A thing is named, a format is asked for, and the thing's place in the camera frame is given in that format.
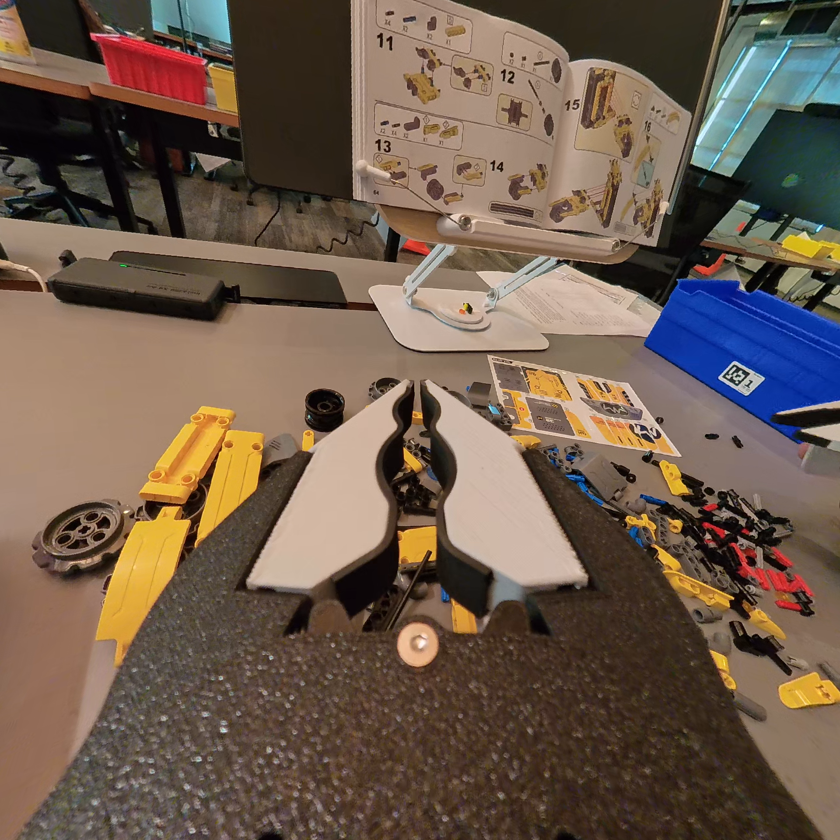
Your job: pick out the yellow toy fin piece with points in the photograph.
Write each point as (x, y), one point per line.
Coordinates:
(807, 692)

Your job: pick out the wooden background desk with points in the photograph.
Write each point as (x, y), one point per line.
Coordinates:
(65, 82)

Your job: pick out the red plastic bin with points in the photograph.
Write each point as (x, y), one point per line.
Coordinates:
(151, 65)

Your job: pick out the blue plastic bin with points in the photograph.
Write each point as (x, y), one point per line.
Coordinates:
(709, 334)

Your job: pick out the open instruction booklet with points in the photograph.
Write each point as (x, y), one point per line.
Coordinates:
(459, 98)

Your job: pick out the grey toy panel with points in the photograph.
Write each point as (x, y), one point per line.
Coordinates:
(604, 476)

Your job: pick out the printed paper sheet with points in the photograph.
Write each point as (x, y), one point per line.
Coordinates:
(590, 302)

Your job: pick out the yellow curved toy panel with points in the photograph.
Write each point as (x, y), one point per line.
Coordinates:
(141, 577)
(229, 485)

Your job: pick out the black toy gear wheel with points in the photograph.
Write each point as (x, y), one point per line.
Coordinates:
(384, 388)

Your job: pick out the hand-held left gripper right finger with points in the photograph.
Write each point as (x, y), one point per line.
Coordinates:
(505, 512)

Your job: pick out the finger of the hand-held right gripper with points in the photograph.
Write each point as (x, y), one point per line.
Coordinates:
(825, 443)
(817, 415)

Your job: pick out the yellow toy panel with holes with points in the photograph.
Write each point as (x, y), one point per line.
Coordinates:
(190, 453)

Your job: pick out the black docking box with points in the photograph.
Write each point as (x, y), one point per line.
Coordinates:
(131, 289)

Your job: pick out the white book stand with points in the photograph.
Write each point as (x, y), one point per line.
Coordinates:
(472, 334)

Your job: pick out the pile of toy building pieces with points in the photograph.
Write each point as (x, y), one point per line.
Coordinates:
(722, 544)

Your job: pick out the yellow plastic bin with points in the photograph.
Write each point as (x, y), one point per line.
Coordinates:
(810, 246)
(224, 88)

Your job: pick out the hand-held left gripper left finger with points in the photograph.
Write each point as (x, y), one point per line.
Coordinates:
(328, 512)

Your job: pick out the grey black toy sprocket wheel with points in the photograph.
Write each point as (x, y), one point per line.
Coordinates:
(85, 538)

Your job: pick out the yellow grey sticker sheet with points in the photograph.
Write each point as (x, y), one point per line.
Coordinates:
(577, 407)

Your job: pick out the black toy wheel rim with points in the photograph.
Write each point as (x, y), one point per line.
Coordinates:
(325, 408)

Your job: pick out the black monitor back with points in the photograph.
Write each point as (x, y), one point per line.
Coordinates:
(787, 164)

